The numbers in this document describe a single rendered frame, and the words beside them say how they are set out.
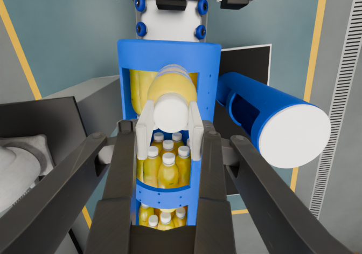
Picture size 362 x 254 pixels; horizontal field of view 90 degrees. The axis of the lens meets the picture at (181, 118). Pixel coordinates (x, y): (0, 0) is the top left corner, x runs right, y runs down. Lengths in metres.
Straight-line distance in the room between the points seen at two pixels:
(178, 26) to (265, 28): 1.19
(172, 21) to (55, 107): 0.51
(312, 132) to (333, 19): 1.40
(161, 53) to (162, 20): 0.32
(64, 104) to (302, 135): 0.89
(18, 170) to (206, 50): 0.66
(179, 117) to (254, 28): 1.62
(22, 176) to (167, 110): 0.65
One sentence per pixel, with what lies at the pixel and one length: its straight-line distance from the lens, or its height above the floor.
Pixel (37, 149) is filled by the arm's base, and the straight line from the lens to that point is 0.85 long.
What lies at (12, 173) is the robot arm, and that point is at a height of 1.18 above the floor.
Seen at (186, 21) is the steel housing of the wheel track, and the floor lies 0.93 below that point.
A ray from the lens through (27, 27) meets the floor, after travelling 2.02.
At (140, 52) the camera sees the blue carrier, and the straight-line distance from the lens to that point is 0.43.
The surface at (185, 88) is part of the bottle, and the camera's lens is 0.22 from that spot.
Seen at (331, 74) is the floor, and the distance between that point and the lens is 2.19.
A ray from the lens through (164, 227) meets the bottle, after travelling 0.78.
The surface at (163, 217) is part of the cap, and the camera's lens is 0.76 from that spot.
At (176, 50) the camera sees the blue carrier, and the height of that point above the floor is 1.23.
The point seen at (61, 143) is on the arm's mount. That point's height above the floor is 1.02.
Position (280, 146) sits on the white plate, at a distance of 0.82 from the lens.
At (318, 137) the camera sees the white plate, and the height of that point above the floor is 1.04.
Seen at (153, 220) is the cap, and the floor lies 1.12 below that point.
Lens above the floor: 1.64
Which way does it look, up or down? 68 degrees down
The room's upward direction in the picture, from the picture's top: 175 degrees clockwise
